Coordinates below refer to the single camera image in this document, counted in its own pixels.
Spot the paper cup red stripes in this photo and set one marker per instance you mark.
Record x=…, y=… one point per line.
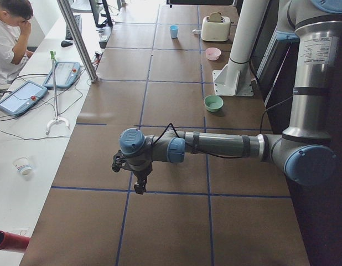
x=23, y=166

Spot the seated person white shirt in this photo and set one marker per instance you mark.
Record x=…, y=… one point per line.
x=15, y=29

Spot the white pedestal column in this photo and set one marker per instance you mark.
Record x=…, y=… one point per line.
x=234, y=79

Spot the black computer mouse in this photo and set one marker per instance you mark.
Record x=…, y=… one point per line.
x=66, y=43

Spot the reacher grabber tool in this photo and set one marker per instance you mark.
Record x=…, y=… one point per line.
x=57, y=119

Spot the teach pendant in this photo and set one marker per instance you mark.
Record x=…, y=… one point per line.
x=66, y=73
x=23, y=98

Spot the red cylinder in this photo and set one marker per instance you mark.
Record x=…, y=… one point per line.
x=13, y=242

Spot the aluminium frame post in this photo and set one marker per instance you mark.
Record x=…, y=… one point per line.
x=77, y=37

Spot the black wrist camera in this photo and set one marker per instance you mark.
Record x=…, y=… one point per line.
x=118, y=162

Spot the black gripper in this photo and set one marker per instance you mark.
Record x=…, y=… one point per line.
x=140, y=174

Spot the pink bowl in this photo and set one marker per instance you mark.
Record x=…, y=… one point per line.
x=212, y=53

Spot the teach pendant near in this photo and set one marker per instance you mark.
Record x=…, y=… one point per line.
x=23, y=98

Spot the green bowl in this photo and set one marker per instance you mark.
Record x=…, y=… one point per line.
x=213, y=103

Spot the cream toaster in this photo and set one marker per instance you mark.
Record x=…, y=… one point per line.
x=215, y=31

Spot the toast slice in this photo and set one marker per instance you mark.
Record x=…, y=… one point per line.
x=215, y=17

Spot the teach pendant far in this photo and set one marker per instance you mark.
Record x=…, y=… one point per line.
x=66, y=73

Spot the light blue cup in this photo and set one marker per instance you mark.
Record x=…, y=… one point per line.
x=173, y=31

